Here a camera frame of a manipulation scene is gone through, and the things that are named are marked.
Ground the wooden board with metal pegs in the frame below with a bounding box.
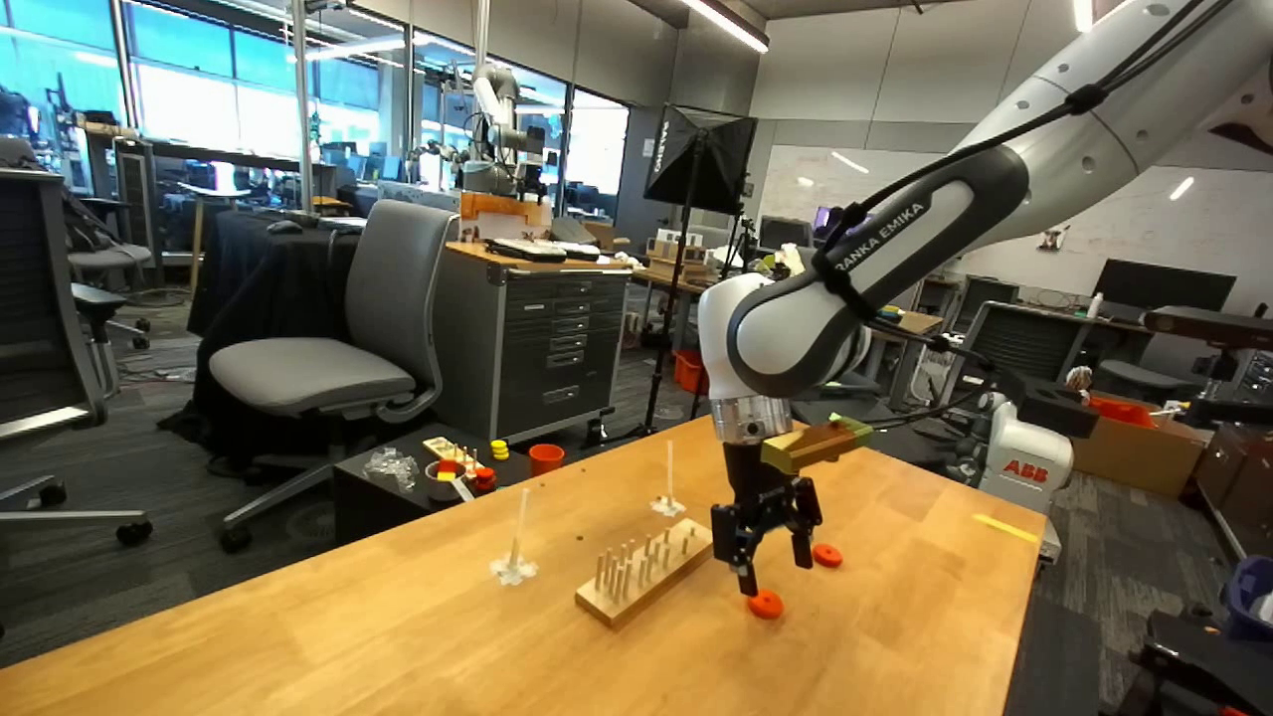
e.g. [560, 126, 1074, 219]
[572, 513, 718, 628]

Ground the gray drawer cabinet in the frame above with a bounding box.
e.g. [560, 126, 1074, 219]
[434, 239, 638, 449]

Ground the orange bucket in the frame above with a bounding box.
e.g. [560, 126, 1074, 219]
[670, 347, 714, 402]

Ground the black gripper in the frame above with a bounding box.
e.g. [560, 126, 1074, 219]
[708, 439, 829, 601]

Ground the black softbox light on stand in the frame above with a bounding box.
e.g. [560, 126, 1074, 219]
[641, 103, 761, 439]

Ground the dark wide monitor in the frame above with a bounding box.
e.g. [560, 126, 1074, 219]
[1094, 256, 1240, 318]

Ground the yellow tape strip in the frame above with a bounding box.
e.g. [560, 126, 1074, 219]
[971, 508, 1045, 549]

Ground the blue bin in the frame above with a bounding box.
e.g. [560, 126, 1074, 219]
[1220, 553, 1273, 644]

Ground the orange box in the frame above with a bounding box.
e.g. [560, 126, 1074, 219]
[456, 188, 556, 246]

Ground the cardboard box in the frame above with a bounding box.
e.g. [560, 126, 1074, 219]
[1069, 414, 1214, 505]

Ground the gray office chair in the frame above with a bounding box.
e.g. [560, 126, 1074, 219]
[208, 195, 463, 555]

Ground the flat papers and keyboard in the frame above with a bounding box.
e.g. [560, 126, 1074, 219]
[480, 232, 610, 264]

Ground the black draped office chair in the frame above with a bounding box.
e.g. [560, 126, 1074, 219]
[170, 208, 372, 449]

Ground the white ABB robot base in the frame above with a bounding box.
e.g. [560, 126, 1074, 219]
[975, 386, 1081, 562]

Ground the low black side table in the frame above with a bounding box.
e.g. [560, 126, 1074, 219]
[329, 420, 578, 542]

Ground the clear stand with thin stick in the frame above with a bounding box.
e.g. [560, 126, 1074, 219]
[650, 439, 693, 521]
[484, 486, 547, 591]

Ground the black floor equipment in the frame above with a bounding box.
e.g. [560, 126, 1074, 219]
[1134, 610, 1273, 716]

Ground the beige flat packet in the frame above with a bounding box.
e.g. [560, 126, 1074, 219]
[418, 433, 484, 468]

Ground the red flat item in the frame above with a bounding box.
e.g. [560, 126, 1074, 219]
[1089, 390, 1162, 428]

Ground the orange green wrist camera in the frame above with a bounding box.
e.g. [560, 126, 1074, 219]
[761, 414, 879, 482]

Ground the black mesh office chair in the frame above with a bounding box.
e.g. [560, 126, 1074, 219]
[0, 162, 154, 549]

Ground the clear plastic wrap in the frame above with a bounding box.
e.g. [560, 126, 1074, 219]
[358, 447, 418, 490]

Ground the dark angled monitor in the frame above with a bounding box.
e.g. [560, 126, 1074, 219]
[971, 300, 1108, 394]

